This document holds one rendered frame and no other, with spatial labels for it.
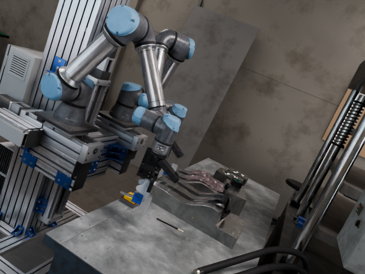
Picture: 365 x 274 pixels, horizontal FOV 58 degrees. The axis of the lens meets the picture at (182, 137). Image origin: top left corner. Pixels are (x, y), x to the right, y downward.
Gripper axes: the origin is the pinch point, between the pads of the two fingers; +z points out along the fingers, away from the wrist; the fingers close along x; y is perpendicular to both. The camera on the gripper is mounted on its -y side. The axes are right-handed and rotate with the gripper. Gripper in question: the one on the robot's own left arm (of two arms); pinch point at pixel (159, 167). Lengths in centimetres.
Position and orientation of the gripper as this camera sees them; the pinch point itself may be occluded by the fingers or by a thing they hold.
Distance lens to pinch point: 177.1
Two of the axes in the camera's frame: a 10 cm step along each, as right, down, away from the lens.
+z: -3.9, 8.9, 2.5
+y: -8.3, -4.6, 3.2
